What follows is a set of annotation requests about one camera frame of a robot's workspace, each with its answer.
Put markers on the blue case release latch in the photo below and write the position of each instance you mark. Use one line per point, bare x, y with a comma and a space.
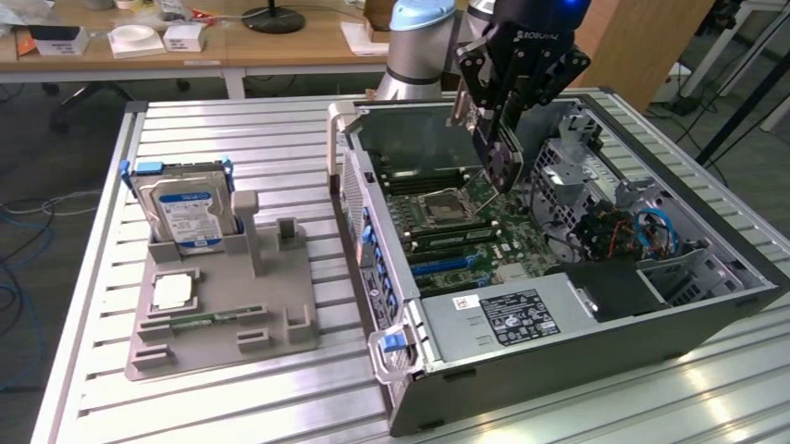
390, 344

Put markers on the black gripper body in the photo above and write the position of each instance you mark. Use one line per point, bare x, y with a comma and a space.
531, 32

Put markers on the grey metal disk bay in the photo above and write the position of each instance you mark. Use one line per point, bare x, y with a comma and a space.
565, 178
692, 282

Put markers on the white box with black lid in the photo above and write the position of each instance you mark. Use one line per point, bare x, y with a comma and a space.
59, 41

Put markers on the black open PC case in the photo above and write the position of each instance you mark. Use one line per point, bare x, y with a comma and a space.
555, 370

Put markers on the small white box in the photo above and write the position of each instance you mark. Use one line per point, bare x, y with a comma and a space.
184, 39

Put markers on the orange card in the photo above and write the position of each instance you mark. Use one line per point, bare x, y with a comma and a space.
26, 46

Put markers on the black tripod pole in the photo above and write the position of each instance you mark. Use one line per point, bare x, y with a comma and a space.
741, 90

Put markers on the wooden desk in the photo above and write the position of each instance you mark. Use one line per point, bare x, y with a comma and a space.
92, 61

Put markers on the wooden cabinet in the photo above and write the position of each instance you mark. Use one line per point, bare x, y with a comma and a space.
647, 46

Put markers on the grey power supply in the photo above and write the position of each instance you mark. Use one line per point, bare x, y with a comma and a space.
457, 333

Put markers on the green motherboard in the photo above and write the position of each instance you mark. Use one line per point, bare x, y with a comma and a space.
525, 240

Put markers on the grey card retention latch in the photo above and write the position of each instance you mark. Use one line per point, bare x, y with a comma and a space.
334, 148

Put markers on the CPU socket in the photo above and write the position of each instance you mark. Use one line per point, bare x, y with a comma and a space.
445, 210

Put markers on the silver chipset heatsink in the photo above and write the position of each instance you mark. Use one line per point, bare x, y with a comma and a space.
513, 273

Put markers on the black lamp base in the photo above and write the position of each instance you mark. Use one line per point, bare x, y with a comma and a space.
274, 22

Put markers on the black chair base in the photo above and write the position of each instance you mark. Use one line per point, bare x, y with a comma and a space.
62, 121

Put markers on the green RAM stick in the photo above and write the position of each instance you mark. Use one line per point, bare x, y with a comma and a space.
203, 320

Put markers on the green graphics card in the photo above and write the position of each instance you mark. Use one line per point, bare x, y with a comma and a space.
503, 159

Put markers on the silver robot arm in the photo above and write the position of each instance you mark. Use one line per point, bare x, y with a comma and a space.
419, 51

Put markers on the grey parts rack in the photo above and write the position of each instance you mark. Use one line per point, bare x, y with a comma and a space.
222, 296

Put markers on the hard disk with blue carrier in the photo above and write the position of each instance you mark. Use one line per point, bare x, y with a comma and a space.
186, 217

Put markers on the clear plastic bag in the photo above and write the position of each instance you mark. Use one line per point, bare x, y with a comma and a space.
19, 14

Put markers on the black plastic air shroud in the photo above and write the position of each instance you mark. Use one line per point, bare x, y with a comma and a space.
611, 291

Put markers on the flat white box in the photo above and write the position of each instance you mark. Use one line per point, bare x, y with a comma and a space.
365, 41

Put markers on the white box with round recess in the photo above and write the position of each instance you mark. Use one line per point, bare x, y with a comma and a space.
136, 44

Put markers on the white floor box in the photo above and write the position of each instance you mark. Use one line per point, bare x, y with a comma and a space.
673, 88

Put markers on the cardboard box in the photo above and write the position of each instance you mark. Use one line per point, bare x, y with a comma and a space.
378, 16

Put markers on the silver CPU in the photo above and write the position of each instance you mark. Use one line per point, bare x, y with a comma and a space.
172, 293

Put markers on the metal socket cover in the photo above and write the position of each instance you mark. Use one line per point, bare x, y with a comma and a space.
477, 205

